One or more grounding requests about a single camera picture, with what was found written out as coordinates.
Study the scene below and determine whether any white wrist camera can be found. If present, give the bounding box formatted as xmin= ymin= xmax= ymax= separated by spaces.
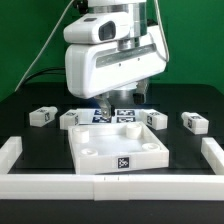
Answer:
xmin=63 ymin=12 xmax=128 ymax=44

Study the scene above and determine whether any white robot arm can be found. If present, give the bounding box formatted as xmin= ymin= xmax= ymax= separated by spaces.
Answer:
xmin=64 ymin=0 xmax=169 ymax=118

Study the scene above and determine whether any white U-shaped fence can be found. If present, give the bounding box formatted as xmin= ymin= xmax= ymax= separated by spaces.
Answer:
xmin=0 ymin=137 xmax=224 ymax=201

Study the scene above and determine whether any black cable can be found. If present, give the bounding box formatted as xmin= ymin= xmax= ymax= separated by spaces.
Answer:
xmin=20 ymin=67 xmax=67 ymax=88

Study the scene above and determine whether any AprilTag marker sheet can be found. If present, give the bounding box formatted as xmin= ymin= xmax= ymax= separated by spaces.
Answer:
xmin=68 ymin=107 xmax=158 ymax=126

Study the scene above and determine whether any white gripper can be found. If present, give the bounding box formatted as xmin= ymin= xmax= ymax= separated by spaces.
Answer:
xmin=65 ymin=25 xmax=166 ymax=118

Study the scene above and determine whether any white square tabletop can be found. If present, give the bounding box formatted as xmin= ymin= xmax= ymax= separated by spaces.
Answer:
xmin=68 ymin=122 xmax=169 ymax=175

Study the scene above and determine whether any white cable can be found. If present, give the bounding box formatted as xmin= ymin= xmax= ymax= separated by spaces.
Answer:
xmin=14 ymin=0 xmax=75 ymax=93

